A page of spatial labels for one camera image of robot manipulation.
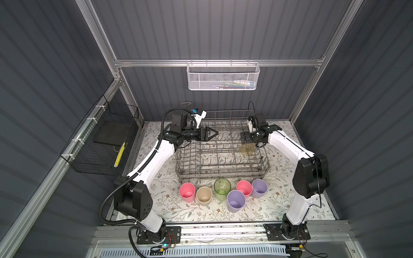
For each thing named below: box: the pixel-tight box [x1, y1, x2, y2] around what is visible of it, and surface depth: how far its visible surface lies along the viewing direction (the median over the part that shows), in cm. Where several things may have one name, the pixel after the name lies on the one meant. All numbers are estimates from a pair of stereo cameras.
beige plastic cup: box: [195, 186, 213, 207], surface depth 79 cm
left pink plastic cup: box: [179, 182, 196, 204], surface depth 86 cm
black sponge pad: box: [93, 120, 130, 146], surface depth 78 cm
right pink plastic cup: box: [236, 179, 253, 199], surface depth 82 cm
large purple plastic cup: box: [226, 189, 247, 213], surface depth 80 cm
